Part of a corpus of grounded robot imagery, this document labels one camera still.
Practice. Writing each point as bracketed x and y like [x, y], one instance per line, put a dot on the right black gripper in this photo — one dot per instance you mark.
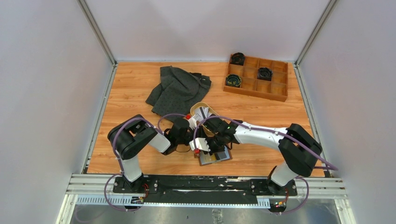
[213, 150]

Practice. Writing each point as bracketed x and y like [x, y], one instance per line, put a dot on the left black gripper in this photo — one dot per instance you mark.
[200, 131]

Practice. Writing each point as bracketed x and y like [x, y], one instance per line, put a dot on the brown leather card holder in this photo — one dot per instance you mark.
[205, 158]

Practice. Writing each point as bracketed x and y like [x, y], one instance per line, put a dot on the oval wooden card tray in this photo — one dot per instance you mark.
[199, 104]

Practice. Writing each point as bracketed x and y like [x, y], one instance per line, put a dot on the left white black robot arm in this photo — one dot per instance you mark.
[131, 136]

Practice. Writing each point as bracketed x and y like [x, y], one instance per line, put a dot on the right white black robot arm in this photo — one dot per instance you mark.
[300, 151]

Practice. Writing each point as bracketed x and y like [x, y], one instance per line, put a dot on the white striped cards in tray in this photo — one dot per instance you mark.
[202, 113]

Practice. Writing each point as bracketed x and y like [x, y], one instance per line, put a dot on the dark grey dotted cloth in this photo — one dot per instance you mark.
[177, 92]

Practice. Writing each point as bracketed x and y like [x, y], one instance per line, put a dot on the dark green coiled belt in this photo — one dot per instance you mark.
[233, 80]

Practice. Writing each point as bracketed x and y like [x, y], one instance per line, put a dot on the black coiled belt top left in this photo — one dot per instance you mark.
[237, 59]

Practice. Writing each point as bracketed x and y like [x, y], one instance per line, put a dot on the black coiled belt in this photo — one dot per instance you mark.
[264, 73]
[237, 59]

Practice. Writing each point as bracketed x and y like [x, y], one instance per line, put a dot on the wooden compartment tray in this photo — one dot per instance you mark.
[277, 89]

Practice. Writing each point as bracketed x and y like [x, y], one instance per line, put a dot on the black coiled belt middle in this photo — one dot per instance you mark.
[264, 73]

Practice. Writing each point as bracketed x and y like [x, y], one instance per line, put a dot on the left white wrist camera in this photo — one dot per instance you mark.
[192, 119]

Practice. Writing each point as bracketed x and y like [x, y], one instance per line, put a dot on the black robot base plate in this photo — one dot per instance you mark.
[205, 189]

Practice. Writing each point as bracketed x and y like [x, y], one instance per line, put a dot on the aluminium frame rail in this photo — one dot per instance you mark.
[315, 188]

